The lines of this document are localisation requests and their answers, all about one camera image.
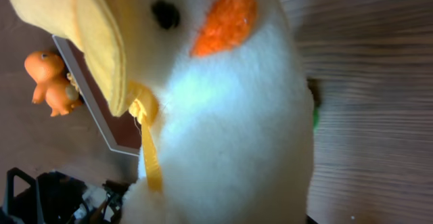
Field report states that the green lattice wheel toy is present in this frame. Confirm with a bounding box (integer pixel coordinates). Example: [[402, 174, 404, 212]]
[[313, 107, 319, 130]]

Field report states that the white plush duck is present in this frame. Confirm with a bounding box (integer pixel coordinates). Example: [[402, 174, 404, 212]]
[[10, 0, 314, 223]]

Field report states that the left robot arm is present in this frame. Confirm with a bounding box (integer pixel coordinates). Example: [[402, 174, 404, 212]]
[[1, 167, 129, 224]]

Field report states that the white box pink interior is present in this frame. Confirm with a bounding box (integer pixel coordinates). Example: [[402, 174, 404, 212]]
[[52, 35, 141, 156]]

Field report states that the orange dinosaur toy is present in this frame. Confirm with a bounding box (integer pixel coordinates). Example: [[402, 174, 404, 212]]
[[24, 51, 83, 117]]

